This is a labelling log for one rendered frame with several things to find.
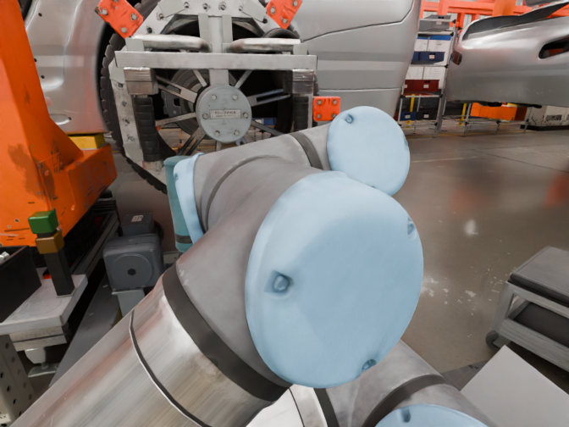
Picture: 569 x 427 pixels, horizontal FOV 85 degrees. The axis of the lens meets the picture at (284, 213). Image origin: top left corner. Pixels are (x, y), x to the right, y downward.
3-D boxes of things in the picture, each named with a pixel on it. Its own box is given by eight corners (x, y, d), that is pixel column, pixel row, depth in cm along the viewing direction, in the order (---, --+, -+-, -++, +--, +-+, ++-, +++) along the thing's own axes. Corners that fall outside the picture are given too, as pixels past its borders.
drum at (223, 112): (245, 132, 98) (242, 84, 92) (256, 144, 79) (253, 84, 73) (198, 134, 95) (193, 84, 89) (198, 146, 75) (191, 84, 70)
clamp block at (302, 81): (301, 92, 79) (302, 69, 77) (313, 93, 70) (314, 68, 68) (282, 92, 77) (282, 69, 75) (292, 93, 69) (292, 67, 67)
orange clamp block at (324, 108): (305, 119, 102) (330, 118, 104) (312, 121, 95) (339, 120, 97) (305, 96, 99) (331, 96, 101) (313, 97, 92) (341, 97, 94)
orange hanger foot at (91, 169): (118, 177, 145) (102, 98, 132) (80, 221, 98) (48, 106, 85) (79, 180, 141) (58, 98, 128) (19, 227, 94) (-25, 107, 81)
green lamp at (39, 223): (60, 225, 71) (55, 209, 70) (52, 233, 68) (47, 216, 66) (40, 227, 70) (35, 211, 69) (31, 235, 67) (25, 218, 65)
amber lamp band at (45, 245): (66, 245, 73) (61, 230, 72) (58, 252, 70) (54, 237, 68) (46, 246, 72) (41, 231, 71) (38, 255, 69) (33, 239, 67)
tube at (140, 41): (213, 60, 83) (210, 13, 79) (218, 54, 66) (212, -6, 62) (142, 59, 79) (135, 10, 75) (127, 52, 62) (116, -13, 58)
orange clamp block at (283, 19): (278, 36, 91) (295, 7, 89) (284, 31, 84) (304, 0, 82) (258, 19, 88) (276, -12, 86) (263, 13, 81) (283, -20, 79)
